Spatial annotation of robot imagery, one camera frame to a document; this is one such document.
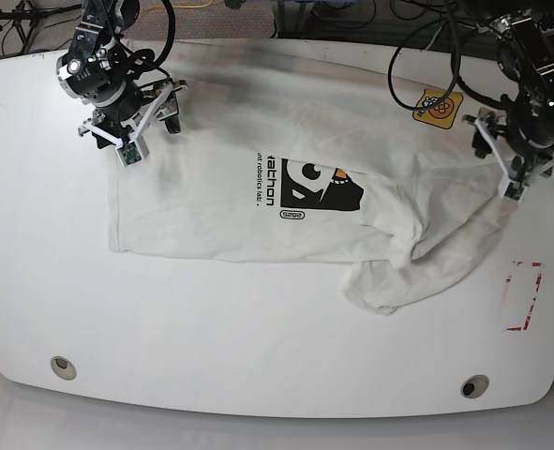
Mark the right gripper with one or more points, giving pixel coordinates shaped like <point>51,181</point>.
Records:
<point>125,120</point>

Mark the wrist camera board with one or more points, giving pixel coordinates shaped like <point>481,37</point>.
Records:
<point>132,153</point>
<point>512,190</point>

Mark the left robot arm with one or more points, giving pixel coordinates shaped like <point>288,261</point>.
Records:
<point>525,57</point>

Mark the white printed T-shirt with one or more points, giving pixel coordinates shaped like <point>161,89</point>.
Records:
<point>284,159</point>

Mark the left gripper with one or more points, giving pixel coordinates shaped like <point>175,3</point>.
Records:
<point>519,160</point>

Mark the wrist camera board right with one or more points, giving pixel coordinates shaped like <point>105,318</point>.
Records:
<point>132,153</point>

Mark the table cable grommet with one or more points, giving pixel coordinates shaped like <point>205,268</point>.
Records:
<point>475,386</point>
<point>63,368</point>

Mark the black tripod stand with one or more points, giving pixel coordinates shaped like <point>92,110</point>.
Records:
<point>25,20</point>

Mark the left table cable grommet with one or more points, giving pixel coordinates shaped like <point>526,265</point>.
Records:
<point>63,368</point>

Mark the right table cable grommet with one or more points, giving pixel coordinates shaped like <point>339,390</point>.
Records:
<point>475,386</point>

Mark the wrist camera board left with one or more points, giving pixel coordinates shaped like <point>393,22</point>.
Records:
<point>512,190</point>

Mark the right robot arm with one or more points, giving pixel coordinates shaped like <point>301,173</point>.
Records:
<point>98,65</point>

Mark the red tape rectangle marking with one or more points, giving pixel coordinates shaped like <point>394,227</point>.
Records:
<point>519,295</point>

